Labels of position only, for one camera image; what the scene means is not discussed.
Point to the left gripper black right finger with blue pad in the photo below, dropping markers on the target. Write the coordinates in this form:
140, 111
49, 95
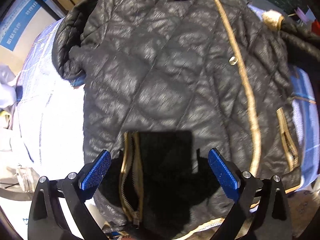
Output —
272, 220

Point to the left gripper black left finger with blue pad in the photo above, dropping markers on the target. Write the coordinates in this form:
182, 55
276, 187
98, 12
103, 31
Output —
46, 218

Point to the black quilted jacket tan trim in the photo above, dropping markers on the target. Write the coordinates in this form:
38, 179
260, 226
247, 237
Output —
166, 81

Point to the grey white crumpled clothes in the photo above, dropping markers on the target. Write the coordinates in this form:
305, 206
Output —
17, 171

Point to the blue plaid bed sheet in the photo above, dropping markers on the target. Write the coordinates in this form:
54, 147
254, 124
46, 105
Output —
49, 115

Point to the cardboard box blue label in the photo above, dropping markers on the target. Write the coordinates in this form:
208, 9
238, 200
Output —
21, 25

